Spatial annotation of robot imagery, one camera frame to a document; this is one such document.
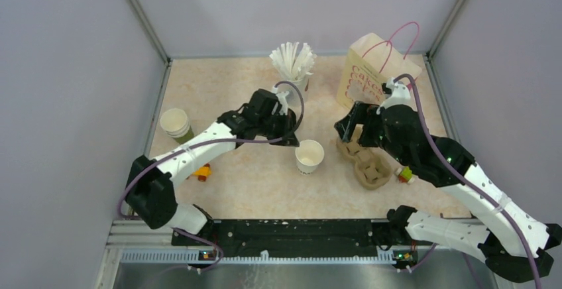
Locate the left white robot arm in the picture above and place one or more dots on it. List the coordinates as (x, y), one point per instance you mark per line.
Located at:
(152, 183)

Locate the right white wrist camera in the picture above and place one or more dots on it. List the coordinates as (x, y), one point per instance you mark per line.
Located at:
(399, 95)

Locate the cream pink paper bag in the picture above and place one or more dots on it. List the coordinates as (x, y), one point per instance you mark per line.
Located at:
(371, 61)

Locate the bundle of white straws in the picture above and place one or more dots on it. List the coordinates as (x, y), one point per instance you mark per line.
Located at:
(293, 61)

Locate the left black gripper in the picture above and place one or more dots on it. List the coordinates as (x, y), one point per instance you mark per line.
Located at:
(287, 127)

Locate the white paper cup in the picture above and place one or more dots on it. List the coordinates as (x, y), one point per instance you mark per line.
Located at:
(309, 155)

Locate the stack of paper cups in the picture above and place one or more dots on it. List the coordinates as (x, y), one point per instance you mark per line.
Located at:
(176, 124)

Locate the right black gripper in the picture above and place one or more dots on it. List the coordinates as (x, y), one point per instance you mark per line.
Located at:
(361, 113)

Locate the brown pulp cup carrier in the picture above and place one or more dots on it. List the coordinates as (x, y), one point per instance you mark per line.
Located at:
(371, 169)

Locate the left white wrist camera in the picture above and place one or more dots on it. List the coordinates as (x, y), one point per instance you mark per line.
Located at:
(282, 99)

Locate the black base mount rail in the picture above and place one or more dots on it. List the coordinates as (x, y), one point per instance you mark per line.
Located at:
(305, 238)

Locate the orange toy car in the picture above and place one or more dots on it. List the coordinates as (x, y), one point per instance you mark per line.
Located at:
(203, 173)

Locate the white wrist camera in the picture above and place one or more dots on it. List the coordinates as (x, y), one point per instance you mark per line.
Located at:
(282, 99)
(399, 95)

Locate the white cup holding straws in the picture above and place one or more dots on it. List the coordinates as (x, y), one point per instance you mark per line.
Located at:
(292, 97)

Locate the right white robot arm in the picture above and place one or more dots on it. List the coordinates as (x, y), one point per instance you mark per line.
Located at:
(510, 242)

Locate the green red toy block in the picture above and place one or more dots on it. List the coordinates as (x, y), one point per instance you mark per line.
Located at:
(405, 175)

